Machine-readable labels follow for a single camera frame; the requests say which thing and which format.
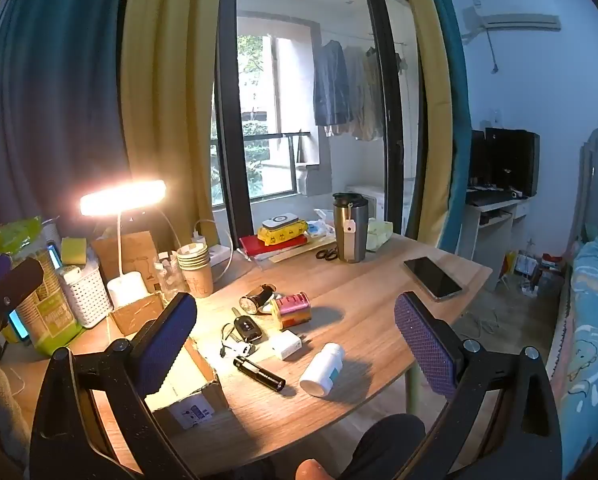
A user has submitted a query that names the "yellow box with white device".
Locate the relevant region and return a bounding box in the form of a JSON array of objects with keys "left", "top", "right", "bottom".
[{"left": 257, "top": 220, "right": 310, "bottom": 246}]

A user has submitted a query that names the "green plastic bag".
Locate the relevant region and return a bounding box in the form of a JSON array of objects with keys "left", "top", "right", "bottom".
[{"left": 0, "top": 216, "right": 46, "bottom": 254}]

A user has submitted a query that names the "pile of books and boxes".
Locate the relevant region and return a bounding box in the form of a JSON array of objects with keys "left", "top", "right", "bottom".
[{"left": 500, "top": 247, "right": 566, "bottom": 297}]

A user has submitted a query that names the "wrist watch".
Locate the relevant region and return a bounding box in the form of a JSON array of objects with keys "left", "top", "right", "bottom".
[{"left": 239, "top": 284, "right": 278, "bottom": 316}]

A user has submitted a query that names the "grey hanging shirt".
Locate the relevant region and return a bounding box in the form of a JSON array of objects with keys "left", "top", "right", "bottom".
[{"left": 344, "top": 45, "right": 376, "bottom": 141}]

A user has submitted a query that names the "balcony railing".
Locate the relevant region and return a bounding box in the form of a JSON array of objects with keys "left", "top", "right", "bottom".
[{"left": 239, "top": 131, "right": 312, "bottom": 167}]

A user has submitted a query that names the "wet wipes packet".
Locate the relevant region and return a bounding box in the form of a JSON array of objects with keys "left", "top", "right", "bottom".
[{"left": 306, "top": 209, "right": 338, "bottom": 238}]

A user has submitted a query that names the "green carton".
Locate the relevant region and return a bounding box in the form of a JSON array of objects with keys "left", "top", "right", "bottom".
[{"left": 6, "top": 245, "right": 83, "bottom": 357}]

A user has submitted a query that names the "black flashlight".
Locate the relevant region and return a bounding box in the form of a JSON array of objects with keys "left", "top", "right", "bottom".
[{"left": 234, "top": 355, "right": 286, "bottom": 392}]

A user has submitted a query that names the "black monitor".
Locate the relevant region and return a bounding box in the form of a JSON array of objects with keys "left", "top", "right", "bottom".
[{"left": 470, "top": 130, "right": 487, "bottom": 187}]

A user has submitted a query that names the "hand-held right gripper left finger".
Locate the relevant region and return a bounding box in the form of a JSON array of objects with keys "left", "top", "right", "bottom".
[{"left": 29, "top": 291, "right": 230, "bottom": 480}]

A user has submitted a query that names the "black sliding door frame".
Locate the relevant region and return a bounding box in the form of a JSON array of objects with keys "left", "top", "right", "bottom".
[{"left": 213, "top": 0, "right": 430, "bottom": 241}]

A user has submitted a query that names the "white air conditioner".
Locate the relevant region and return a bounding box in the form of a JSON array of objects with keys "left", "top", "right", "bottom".
[{"left": 461, "top": 6, "right": 562, "bottom": 42}]

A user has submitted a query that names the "blue curtain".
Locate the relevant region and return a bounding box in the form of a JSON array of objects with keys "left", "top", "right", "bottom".
[
  {"left": 421, "top": 0, "right": 474, "bottom": 259},
  {"left": 0, "top": 0, "right": 130, "bottom": 233}
]

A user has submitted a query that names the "black car key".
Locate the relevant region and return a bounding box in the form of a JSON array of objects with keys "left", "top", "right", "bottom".
[{"left": 221, "top": 307, "right": 263, "bottom": 346}]

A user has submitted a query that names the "blue hanging shirt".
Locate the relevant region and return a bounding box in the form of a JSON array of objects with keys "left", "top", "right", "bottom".
[{"left": 312, "top": 40, "right": 356, "bottom": 128}]

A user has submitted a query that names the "beige hanging shirt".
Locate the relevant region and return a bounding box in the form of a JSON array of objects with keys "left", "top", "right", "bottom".
[{"left": 364, "top": 47, "right": 388, "bottom": 139}]

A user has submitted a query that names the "red book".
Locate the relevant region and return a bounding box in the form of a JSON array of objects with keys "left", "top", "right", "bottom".
[{"left": 240, "top": 234, "right": 308, "bottom": 257}]

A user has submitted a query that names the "black smartphone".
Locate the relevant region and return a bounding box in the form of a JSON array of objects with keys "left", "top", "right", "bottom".
[{"left": 404, "top": 256, "right": 464, "bottom": 302}]

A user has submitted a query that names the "printed glass jar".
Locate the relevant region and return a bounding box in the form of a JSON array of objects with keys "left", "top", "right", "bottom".
[{"left": 154, "top": 251, "right": 186, "bottom": 296}]

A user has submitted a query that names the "white square power adapter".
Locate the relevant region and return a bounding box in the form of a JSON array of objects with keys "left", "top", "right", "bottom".
[{"left": 270, "top": 330, "right": 304, "bottom": 361}]

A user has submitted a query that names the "white pill bottle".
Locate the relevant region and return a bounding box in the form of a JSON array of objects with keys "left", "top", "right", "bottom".
[{"left": 299, "top": 342, "right": 346, "bottom": 399}]

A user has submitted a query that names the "grey headboard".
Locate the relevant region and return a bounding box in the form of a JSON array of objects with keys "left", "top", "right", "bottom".
[{"left": 569, "top": 120, "right": 598, "bottom": 261}]

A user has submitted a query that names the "person's leg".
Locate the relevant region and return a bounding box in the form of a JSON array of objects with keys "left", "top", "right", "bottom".
[{"left": 298, "top": 412, "right": 426, "bottom": 480}]

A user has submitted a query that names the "pale green cloth bag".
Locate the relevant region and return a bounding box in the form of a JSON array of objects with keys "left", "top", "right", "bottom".
[{"left": 365, "top": 217, "right": 394, "bottom": 253}]

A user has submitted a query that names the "white washing machine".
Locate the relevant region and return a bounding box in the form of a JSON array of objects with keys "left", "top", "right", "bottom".
[{"left": 346, "top": 185, "right": 386, "bottom": 222}]

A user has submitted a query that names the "beige envelope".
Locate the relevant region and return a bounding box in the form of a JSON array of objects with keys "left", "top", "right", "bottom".
[{"left": 270, "top": 241, "right": 338, "bottom": 264}]

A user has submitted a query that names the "pink can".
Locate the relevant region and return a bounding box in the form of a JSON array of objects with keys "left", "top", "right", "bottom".
[{"left": 271, "top": 292, "right": 312, "bottom": 329}]

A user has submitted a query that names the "white desk lamp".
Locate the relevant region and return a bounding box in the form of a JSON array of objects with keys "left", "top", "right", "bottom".
[{"left": 79, "top": 180, "right": 168, "bottom": 309}]

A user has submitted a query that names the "blue printed blanket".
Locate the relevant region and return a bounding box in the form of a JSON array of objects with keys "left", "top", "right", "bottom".
[{"left": 549, "top": 232, "right": 598, "bottom": 480}]

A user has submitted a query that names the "white computer desk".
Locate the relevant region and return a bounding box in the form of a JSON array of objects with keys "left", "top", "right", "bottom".
[{"left": 465, "top": 187, "right": 530, "bottom": 262}]

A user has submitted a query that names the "white wireless charger pad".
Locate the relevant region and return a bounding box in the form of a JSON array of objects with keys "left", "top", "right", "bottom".
[{"left": 262, "top": 213, "right": 300, "bottom": 231}]

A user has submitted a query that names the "green yellow sponge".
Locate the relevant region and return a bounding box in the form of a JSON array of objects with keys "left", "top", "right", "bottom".
[{"left": 61, "top": 236, "right": 88, "bottom": 265}]

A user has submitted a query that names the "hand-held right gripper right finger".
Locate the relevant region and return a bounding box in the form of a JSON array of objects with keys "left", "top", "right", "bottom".
[{"left": 394, "top": 291, "right": 564, "bottom": 480}]

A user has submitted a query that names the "brown lamp packaging box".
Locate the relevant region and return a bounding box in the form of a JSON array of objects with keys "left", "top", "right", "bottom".
[{"left": 91, "top": 230, "right": 160, "bottom": 293}]

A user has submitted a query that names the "cardboard box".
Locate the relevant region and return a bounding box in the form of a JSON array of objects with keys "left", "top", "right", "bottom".
[{"left": 110, "top": 292, "right": 230, "bottom": 431}]

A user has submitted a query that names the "white plastic basket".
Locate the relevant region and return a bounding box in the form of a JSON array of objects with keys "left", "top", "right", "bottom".
[{"left": 59, "top": 262, "right": 114, "bottom": 329}]

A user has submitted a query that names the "stack of brown paper cups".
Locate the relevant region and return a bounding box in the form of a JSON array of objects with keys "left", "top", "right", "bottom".
[{"left": 177, "top": 242, "right": 214, "bottom": 299}]

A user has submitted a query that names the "steel tumbler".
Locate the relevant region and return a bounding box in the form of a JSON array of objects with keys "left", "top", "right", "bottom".
[{"left": 332, "top": 192, "right": 372, "bottom": 264}]

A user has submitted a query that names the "black television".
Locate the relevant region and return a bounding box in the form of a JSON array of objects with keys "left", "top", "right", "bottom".
[{"left": 485, "top": 127, "right": 540, "bottom": 199}]

